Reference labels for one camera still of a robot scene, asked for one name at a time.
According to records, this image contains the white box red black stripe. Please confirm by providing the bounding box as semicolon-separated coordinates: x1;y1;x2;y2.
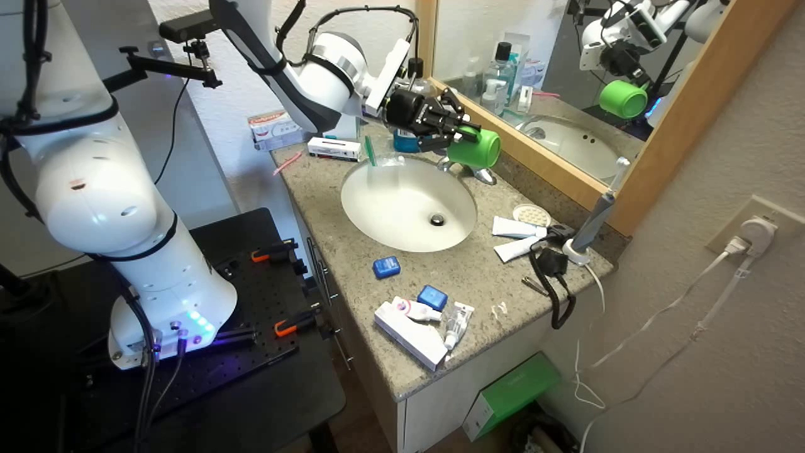
303;137;361;163

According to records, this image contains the thin pink stick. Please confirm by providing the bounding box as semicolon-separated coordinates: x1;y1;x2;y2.
271;148;310;176

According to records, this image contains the blue dental floss box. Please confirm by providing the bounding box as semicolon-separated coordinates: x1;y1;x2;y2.
370;251;401;283

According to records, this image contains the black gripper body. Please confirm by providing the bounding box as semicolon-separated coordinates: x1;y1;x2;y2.
381;76;447;142

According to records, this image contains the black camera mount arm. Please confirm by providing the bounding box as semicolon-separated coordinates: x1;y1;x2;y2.
103;36;227;93

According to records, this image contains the blue square container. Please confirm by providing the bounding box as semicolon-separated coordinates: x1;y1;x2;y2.
414;283;449;312

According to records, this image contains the crumpled silver tube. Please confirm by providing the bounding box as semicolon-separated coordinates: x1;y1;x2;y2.
438;300;476;352

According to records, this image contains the black shaver head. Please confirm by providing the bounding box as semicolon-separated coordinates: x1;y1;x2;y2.
541;222;577;251

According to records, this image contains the black robot table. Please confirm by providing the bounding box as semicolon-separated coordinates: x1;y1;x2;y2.
0;206;347;453

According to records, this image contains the black coiled cable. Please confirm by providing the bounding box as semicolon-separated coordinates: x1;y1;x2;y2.
527;268;580;333

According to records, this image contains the white box teal print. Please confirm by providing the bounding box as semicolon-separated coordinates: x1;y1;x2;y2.
322;99;364;142

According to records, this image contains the green mug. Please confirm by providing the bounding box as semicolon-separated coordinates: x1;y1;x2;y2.
444;123;503;175

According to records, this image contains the white oval sink basin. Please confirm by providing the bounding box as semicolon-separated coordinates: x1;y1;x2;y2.
336;156;481;256

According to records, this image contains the dark grey power adapter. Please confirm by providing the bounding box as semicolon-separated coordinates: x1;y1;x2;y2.
527;248;571;279

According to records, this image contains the wood framed mirror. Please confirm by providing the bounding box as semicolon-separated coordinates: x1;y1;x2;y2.
413;0;794;239

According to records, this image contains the long white toothpaste box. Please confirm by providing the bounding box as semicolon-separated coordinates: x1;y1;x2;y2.
370;298;449;373

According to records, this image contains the green cardboard box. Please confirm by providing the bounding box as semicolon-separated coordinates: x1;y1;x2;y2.
461;351;562;443

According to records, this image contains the green toothbrush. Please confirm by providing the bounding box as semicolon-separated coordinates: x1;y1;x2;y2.
360;134;404;171

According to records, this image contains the white power cable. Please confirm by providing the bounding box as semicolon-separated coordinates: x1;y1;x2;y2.
585;231;749;373
575;249;756;453

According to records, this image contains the small white tube red logo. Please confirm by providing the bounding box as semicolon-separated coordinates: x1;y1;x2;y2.
389;294;444;324

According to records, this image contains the beige wall outlet plate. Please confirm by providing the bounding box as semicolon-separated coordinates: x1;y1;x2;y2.
702;192;805;264

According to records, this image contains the white cream tube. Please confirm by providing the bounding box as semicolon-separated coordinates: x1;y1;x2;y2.
491;235;547;264

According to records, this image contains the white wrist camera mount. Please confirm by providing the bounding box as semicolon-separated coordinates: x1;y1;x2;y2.
361;36;414;110

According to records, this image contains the white vanity cabinet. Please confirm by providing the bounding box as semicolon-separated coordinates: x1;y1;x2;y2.
291;225;580;453

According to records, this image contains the round white bumpy soap dish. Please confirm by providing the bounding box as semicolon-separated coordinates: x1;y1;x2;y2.
511;201;552;230

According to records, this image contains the chrome faucet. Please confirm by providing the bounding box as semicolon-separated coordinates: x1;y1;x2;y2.
449;158;498;186

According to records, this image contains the black external camera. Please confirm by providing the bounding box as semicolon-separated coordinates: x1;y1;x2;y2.
155;8;220;46

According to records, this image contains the white plug adapter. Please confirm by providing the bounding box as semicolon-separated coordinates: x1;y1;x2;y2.
735;211;779;260

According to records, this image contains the light blue tube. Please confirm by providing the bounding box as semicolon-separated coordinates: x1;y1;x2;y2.
491;215;547;241

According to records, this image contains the orange black clamp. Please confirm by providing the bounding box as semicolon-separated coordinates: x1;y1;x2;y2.
247;236;303;269
271;303;323;343

